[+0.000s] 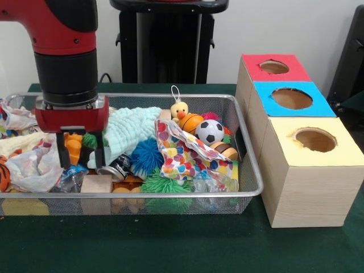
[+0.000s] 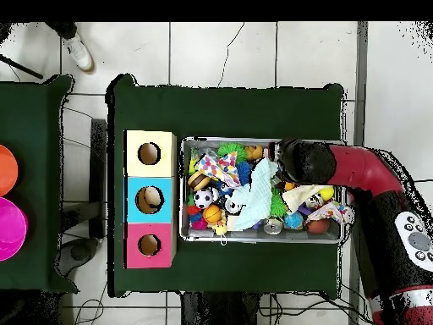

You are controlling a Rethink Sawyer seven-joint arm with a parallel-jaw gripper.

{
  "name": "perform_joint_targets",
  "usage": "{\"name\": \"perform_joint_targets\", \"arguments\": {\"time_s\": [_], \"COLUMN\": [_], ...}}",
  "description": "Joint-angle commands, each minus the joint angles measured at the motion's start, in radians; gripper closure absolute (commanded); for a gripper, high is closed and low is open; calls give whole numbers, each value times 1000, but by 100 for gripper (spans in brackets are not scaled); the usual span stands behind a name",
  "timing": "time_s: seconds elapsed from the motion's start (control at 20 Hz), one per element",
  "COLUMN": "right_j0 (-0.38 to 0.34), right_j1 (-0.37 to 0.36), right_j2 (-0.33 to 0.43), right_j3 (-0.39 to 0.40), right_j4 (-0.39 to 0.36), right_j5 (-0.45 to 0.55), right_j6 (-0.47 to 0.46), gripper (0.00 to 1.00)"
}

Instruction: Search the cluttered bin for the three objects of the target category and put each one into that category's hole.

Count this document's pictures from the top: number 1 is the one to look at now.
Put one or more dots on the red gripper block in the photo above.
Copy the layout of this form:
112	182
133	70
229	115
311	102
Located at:
71	118

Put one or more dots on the colourful polka-dot cloth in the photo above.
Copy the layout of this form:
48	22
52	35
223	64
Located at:
185	162

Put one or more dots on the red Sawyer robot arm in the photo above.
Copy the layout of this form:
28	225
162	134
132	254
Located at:
62	40

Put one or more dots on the shallow clear mesh bin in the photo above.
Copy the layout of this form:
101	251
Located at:
187	205

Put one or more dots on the wooden box with three holes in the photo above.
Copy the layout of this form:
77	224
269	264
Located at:
307	193

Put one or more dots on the black drink can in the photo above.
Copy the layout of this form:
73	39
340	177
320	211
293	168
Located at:
116	168

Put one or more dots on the white plastic bag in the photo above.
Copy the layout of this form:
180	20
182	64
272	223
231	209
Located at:
31	168

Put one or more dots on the mint green knit cloth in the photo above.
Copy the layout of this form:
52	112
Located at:
133	128

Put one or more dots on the cream cloth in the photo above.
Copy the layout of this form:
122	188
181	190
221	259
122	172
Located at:
17	145

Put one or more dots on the yellow duck toy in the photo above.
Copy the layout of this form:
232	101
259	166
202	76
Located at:
179	109

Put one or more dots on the small orange basketball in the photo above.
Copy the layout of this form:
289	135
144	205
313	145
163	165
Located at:
192	123

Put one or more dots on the dark green tablecloth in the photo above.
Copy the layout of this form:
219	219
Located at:
170	244

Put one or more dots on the small soccer ball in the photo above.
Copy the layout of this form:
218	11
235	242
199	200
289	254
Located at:
210	132

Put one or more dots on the wooden burger toy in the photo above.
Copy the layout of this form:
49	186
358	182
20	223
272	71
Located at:
226	151

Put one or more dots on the dark green side table cloth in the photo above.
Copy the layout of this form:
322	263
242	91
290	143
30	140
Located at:
354	102

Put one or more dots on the black floor stand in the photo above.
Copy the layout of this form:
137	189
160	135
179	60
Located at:
350	62

